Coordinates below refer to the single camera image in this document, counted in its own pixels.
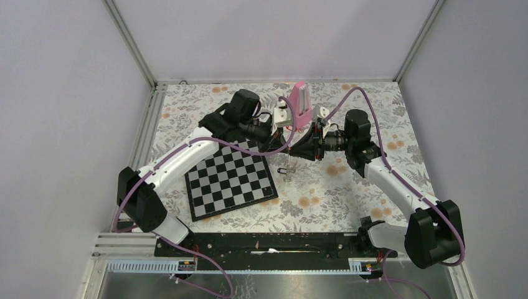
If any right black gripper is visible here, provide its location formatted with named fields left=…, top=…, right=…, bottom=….
left=289, top=122, right=354, bottom=162

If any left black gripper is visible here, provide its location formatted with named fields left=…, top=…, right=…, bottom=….
left=240, top=118, right=290, bottom=156

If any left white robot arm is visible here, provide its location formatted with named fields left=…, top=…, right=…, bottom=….
left=116, top=89, right=293, bottom=256

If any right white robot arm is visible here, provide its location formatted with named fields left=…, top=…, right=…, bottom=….
left=289, top=109, right=465, bottom=269

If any pink metronome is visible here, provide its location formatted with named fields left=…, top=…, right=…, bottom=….
left=288, top=81, right=312, bottom=130

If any floral table mat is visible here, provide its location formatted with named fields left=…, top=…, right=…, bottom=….
left=151, top=82, right=433, bottom=232

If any black white chessboard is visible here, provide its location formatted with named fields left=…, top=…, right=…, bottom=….
left=184, top=145, right=278, bottom=222

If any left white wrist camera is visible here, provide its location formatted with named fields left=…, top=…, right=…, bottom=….
left=271, top=106, right=293, bottom=131

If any white slotted cable duct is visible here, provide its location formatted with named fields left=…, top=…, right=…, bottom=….
left=106, top=259, right=372, bottom=275

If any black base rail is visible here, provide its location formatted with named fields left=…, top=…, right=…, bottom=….
left=154, top=232, right=388, bottom=272

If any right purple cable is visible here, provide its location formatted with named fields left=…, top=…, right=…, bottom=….
left=326, top=87, right=467, bottom=299

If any purple cable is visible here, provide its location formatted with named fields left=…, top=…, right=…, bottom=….
left=112, top=96, right=298, bottom=299
left=326, top=87, right=467, bottom=299

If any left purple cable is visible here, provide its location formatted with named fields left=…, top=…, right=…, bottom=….
left=112, top=96, right=298, bottom=299

